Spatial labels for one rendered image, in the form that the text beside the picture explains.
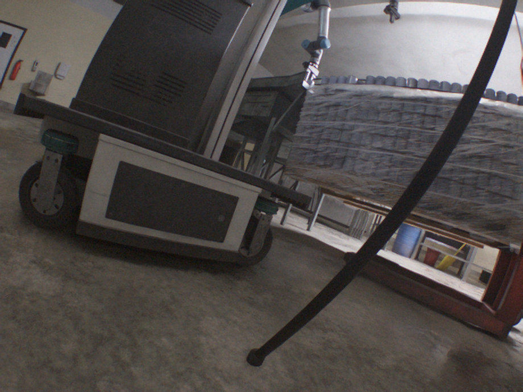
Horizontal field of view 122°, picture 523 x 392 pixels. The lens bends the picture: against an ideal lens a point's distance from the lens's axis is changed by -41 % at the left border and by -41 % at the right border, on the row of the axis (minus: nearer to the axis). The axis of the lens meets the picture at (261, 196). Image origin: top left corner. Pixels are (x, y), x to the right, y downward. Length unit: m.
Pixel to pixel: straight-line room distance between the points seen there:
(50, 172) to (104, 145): 0.18
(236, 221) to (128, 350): 0.46
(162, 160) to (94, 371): 0.45
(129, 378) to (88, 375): 0.06
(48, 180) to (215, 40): 0.58
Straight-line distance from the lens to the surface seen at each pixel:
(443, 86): 1.52
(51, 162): 0.67
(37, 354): 0.40
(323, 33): 1.88
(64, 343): 0.42
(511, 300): 1.52
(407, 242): 4.36
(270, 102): 1.97
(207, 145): 0.81
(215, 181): 0.64
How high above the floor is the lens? 0.30
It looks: 3 degrees down
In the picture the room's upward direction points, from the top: 20 degrees clockwise
